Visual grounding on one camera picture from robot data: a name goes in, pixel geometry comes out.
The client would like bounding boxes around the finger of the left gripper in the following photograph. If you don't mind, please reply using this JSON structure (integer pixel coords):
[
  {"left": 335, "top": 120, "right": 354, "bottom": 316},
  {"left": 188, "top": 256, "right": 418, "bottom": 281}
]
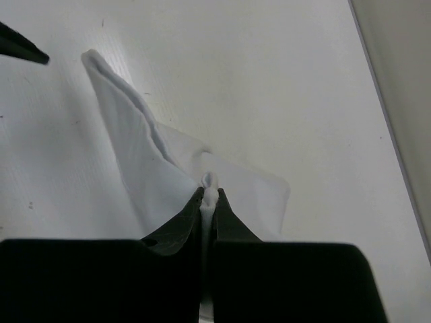
[{"left": 0, "top": 22, "right": 50, "bottom": 65}]

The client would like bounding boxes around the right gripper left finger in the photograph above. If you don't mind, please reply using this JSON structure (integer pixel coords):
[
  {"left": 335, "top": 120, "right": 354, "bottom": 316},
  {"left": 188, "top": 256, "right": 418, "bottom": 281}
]
[{"left": 1, "top": 188, "right": 203, "bottom": 322}]

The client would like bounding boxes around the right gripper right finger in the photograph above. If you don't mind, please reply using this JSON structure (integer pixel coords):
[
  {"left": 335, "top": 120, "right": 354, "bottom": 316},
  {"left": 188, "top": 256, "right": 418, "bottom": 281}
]
[{"left": 211, "top": 192, "right": 387, "bottom": 322}]

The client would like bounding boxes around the white skirt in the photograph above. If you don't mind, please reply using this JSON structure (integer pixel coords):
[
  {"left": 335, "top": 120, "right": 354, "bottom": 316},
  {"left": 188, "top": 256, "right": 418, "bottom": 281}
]
[{"left": 81, "top": 50, "right": 290, "bottom": 322}]

